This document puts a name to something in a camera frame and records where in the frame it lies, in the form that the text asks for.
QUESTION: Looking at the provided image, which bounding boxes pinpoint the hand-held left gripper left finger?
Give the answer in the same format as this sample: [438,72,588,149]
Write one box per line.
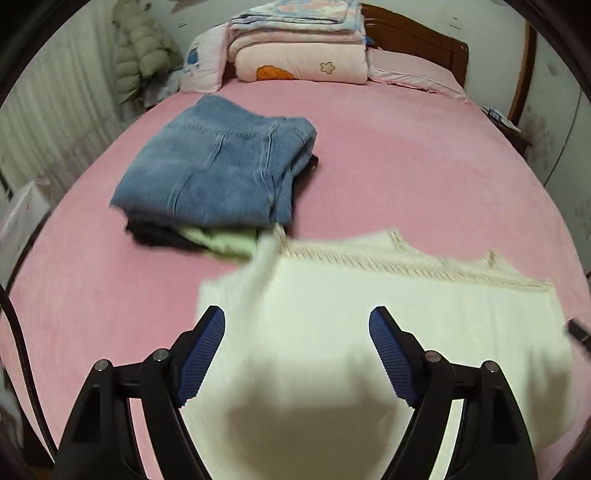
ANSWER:
[53,305,226,480]

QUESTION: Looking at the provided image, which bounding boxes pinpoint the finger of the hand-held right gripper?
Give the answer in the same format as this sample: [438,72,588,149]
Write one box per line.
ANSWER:
[567,318,591,346]

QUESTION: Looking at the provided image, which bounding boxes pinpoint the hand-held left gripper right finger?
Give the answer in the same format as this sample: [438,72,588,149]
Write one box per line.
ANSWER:
[369,306,539,480]

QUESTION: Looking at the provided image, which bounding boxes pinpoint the white fluffy cardigan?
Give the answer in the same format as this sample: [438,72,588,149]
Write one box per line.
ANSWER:
[182,228,575,480]

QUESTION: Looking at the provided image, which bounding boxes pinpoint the folded dark clothes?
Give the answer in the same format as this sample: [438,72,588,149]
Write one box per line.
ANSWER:
[126,154,320,252]

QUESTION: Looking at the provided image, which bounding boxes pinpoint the folded light green cloth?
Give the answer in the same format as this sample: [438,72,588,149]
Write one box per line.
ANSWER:
[178,225,259,261]

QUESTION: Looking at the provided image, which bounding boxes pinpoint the bed with pink sheet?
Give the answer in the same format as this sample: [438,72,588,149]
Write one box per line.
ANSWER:
[0,78,591,480]

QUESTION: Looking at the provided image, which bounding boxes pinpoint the folded blue jeans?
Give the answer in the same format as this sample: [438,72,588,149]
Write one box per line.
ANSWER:
[110,95,318,228]

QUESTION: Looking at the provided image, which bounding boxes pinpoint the dark wooden nightstand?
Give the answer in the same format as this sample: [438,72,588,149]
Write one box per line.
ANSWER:
[480,105,532,160]

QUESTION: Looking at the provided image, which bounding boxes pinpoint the papers on nightstand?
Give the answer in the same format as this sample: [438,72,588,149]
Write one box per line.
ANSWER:
[480,106,522,132]

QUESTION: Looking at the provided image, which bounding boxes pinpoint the white box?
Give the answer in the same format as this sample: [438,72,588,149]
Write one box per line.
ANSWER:
[0,180,51,273]

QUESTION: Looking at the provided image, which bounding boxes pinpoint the pale curtain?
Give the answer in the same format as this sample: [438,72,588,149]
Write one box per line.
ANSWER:
[0,28,125,204]

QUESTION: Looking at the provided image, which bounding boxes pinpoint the pink pillow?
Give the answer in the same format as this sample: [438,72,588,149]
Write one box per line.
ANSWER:
[367,46,467,100]

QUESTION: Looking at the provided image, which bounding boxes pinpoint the white printed pillow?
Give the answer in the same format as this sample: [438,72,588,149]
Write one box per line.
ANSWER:
[180,25,232,93]

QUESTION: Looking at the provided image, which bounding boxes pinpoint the beige puffer jacket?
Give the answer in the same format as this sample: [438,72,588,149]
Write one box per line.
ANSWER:
[112,0,184,107]

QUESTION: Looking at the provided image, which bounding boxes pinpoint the folded pink quilt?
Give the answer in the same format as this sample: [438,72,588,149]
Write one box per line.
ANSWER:
[224,28,370,85]

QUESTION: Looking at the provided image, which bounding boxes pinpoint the wooden headboard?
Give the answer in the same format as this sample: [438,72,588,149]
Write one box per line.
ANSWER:
[360,2,469,88]

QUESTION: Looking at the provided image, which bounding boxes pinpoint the folded floral quilt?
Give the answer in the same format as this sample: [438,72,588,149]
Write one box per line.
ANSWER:
[229,0,363,44]

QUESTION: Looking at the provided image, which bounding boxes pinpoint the black cable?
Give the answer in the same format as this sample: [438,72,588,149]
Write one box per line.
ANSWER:
[0,284,58,462]

